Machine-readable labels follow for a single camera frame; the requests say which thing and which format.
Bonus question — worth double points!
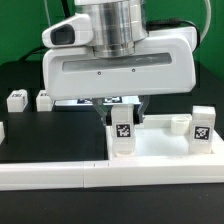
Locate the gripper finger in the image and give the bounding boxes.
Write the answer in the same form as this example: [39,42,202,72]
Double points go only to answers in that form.
[133,95,150,125]
[92,98,112,126]

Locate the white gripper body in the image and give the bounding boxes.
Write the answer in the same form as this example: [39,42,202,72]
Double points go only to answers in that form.
[43,27,197,100]

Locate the white square table top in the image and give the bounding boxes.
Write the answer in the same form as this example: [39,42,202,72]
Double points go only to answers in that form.
[106,114,224,160]

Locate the white marker plate with tags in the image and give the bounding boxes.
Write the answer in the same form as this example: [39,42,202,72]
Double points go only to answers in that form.
[55,96,140,107]

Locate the white U-shaped obstacle fence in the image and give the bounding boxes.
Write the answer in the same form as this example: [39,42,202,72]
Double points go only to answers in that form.
[0,154,224,191]

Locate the white block at left edge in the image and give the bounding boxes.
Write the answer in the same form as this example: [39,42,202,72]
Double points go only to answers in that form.
[0,122,5,145]

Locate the white camera cable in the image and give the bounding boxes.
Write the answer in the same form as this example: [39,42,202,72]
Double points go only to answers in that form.
[196,0,213,44]

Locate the black cable horizontal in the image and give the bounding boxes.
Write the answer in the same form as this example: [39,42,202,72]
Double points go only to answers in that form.
[18,46,47,62]

